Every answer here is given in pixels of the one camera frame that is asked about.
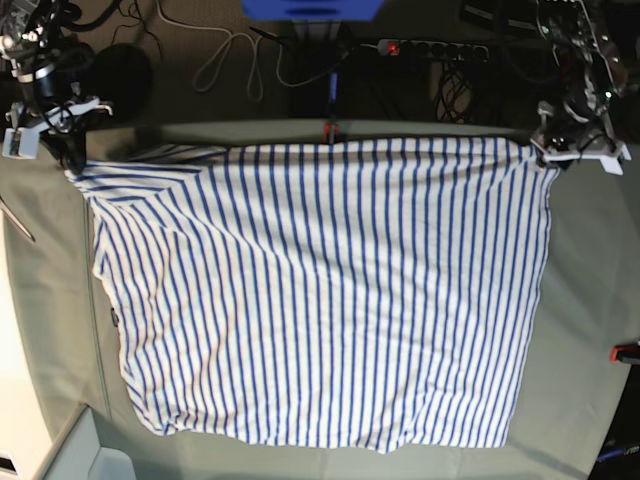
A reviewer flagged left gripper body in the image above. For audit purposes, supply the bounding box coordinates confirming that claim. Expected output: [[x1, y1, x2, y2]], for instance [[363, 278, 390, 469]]
[[530, 102, 630, 168]]

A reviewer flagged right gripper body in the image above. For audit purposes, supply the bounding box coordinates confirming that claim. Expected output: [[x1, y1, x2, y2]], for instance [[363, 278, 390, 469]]
[[5, 96, 114, 137]]

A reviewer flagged blue white striped t-shirt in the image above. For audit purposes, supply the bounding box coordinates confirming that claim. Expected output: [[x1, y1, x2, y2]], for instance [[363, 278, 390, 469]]
[[71, 138, 556, 454]]

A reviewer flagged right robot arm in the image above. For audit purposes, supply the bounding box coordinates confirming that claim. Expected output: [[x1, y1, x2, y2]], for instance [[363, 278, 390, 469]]
[[1, 1, 119, 175]]

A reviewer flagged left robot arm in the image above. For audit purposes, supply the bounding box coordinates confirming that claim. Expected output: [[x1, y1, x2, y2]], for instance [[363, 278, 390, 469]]
[[530, 1, 631, 175]]

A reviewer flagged black round base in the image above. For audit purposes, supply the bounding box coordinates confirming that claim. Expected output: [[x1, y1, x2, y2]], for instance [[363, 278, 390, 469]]
[[85, 43, 153, 123]]

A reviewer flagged orange black clamp right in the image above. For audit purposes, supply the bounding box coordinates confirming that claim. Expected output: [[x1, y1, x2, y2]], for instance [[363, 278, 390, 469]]
[[610, 342, 640, 366]]

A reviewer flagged white power strip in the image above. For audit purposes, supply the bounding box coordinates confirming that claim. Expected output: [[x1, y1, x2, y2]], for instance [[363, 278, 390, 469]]
[[376, 39, 490, 63]]

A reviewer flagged red clamp table centre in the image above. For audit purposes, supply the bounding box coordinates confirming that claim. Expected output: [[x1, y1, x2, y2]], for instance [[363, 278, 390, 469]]
[[323, 119, 339, 146]]

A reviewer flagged white box corner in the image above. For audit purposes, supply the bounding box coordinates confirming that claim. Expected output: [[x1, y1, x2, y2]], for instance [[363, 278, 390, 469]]
[[0, 402, 136, 480]]

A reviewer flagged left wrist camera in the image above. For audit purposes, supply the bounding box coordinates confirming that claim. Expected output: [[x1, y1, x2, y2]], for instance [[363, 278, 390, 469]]
[[600, 149, 632, 176]]

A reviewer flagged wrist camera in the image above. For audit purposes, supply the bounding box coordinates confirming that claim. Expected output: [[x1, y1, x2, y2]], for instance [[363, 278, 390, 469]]
[[2, 128, 40, 159], [600, 149, 632, 176]]

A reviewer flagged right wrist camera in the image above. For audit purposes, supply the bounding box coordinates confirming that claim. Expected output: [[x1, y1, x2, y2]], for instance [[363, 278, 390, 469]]
[[2, 128, 40, 159]]

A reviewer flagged black cable bundle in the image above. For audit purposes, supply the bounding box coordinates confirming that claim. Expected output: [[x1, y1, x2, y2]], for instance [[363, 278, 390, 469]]
[[429, 59, 501, 124]]

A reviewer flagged white cable loop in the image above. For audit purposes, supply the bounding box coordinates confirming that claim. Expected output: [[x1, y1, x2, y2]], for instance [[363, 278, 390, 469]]
[[157, 0, 301, 104]]

